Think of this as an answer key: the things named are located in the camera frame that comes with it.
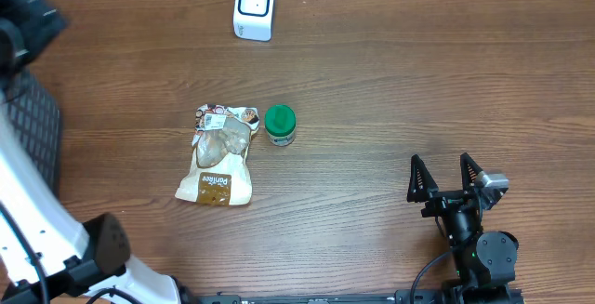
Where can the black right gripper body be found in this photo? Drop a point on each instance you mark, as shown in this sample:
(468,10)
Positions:
(458,223)

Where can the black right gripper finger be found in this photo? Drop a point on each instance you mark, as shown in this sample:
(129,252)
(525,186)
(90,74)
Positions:
(422,187)
(470,170)

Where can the green lid jar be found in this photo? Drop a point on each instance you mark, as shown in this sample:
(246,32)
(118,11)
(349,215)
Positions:
(280,124)

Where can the snack bag brown white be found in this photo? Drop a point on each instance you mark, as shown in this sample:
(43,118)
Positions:
(218,172)

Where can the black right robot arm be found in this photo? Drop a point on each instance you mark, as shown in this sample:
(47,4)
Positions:
(484,260)

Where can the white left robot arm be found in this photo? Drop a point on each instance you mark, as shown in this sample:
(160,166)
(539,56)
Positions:
(48,253)

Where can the white barcode scanner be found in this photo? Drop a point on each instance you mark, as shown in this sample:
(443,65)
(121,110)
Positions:
(253,19)

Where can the black mesh basket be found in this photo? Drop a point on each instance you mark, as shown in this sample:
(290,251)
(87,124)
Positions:
(37,121)

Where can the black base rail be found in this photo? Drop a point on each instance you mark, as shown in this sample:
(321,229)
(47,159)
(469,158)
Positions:
(302,299)

